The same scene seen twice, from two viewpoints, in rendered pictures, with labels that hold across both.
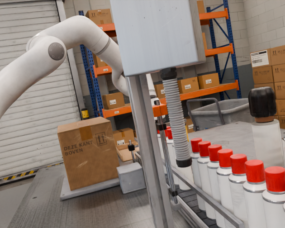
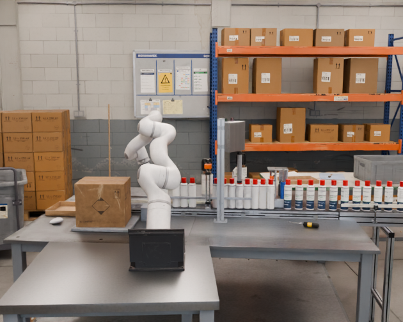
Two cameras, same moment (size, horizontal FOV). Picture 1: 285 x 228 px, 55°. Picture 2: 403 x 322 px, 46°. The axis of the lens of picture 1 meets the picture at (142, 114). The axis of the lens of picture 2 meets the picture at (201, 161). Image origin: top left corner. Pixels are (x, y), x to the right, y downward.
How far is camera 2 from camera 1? 2.94 m
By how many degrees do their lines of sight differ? 73
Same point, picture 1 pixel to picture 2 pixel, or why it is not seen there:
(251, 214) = (256, 193)
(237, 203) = (248, 193)
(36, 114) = not seen: outside the picture
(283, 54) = (19, 122)
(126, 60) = (231, 147)
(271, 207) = (264, 188)
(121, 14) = (231, 131)
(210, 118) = not seen: outside the picture
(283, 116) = not seen: hidden behind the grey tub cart
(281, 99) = not seen: hidden behind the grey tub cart
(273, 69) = (4, 138)
